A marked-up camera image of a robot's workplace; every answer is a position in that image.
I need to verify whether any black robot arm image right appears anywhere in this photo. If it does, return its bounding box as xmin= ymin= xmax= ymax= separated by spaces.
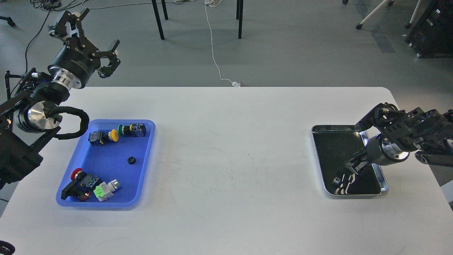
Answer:
xmin=344 ymin=103 xmax=453 ymax=175

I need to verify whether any white green selector switch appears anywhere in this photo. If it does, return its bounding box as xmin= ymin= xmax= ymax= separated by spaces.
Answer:
xmin=93 ymin=179 xmax=122 ymax=202

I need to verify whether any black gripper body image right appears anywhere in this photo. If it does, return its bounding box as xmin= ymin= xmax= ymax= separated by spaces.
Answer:
xmin=365 ymin=137 xmax=409 ymax=166

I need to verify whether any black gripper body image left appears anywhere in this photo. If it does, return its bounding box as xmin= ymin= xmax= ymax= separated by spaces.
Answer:
xmin=47 ymin=46 xmax=100 ymax=89

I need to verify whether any black cable on floor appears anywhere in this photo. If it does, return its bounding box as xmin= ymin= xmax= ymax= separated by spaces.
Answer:
xmin=21 ymin=0 xmax=92 ymax=75

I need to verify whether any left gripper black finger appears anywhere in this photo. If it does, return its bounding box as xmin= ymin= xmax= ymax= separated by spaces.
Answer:
xmin=48 ymin=9 xmax=91 ymax=53
xmin=94 ymin=39 xmax=120 ymax=79

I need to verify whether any black table leg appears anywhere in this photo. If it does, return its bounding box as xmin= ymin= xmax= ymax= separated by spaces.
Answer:
xmin=151 ymin=0 xmax=168 ymax=40
xmin=236 ymin=0 xmax=244 ymax=39

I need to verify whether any yellow push button switch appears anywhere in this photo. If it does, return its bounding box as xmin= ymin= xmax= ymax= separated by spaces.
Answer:
xmin=87 ymin=129 xmax=119 ymax=146

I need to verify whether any white chair base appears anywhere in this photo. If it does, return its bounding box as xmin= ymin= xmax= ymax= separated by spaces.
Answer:
xmin=355 ymin=0 xmax=422 ymax=30

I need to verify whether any black table leg left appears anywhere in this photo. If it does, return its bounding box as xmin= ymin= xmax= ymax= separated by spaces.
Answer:
xmin=151 ymin=0 xmax=168 ymax=40

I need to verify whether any red emergency stop button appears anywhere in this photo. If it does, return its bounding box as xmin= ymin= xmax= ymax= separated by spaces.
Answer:
xmin=61 ymin=168 xmax=102 ymax=202

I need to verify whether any black equipment cart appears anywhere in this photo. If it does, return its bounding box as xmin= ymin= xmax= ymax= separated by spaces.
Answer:
xmin=405 ymin=0 xmax=453 ymax=58

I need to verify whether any green push button switch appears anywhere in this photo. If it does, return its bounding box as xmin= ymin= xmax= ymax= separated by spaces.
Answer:
xmin=117 ymin=123 xmax=146 ymax=137

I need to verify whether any silver metal tray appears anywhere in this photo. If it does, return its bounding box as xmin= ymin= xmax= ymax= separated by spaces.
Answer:
xmin=311 ymin=124 xmax=389 ymax=199

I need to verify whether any white cable on floor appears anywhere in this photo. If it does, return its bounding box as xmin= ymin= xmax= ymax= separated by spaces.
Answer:
xmin=204 ymin=0 xmax=240 ymax=87

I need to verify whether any black table leg right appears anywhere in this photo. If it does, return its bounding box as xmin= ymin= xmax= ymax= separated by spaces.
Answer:
xmin=236 ymin=0 xmax=244 ymax=39

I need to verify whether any blue plastic tray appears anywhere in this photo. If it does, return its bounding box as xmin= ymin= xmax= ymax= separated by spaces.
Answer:
xmin=56 ymin=119 xmax=156 ymax=208

